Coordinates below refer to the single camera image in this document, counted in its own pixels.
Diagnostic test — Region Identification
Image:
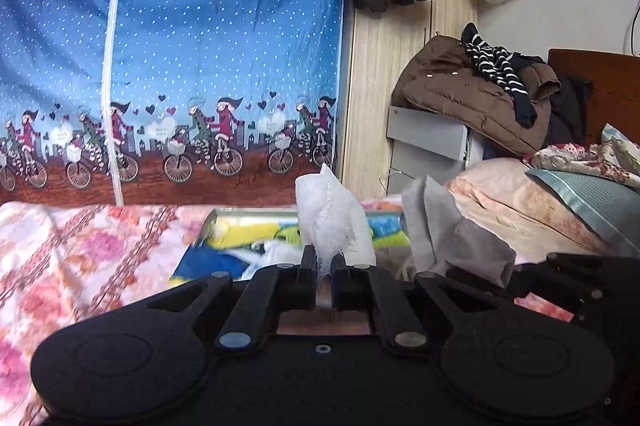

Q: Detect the black clothing on headboard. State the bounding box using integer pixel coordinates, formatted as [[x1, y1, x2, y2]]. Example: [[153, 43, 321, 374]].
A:
[[511, 53, 593, 147]]

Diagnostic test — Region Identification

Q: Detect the blue yellow cloth in tray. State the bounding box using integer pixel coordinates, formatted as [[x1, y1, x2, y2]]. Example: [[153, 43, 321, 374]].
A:
[[169, 217, 409, 282]]

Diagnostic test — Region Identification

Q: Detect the grey plastic drawer unit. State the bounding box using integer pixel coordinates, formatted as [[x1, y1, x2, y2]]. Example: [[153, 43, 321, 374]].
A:
[[386, 106, 485, 194]]

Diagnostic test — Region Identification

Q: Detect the wooden headboard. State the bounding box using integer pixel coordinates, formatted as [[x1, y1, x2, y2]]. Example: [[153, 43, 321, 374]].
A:
[[548, 48, 640, 145]]

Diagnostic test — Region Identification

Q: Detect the floral pink bed quilt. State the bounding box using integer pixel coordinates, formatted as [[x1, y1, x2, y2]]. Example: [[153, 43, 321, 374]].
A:
[[0, 199, 601, 426]]

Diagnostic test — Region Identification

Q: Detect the grey shallow tray box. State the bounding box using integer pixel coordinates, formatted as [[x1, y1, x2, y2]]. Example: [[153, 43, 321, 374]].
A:
[[169, 211, 413, 285]]

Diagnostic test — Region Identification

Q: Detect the blue bicycle print wardrobe cover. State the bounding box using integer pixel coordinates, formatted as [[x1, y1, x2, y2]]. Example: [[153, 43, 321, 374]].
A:
[[1, 0, 343, 206]]

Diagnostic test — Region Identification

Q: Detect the wooden wardrobe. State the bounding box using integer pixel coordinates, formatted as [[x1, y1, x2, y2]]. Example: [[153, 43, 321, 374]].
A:
[[334, 0, 477, 199]]

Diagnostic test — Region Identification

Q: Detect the grey cloth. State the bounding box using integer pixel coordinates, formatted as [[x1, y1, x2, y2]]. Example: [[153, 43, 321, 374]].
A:
[[401, 176, 516, 289]]

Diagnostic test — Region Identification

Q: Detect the striped navy white garment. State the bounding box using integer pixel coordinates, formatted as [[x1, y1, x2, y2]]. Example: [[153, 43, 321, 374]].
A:
[[461, 22, 537, 128]]

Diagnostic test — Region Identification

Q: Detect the floral crumpled blanket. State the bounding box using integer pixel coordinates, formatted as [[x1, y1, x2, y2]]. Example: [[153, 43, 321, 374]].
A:
[[528, 124, 640, 191]]

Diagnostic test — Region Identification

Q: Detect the blue grey pillow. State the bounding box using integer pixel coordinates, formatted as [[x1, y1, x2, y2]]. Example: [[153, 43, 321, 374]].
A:
[[526, 168, 640, 258]]

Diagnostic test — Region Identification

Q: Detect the brown padded jacket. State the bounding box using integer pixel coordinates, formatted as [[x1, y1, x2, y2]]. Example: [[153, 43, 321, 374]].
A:
[[390, 35, 561, 157]]

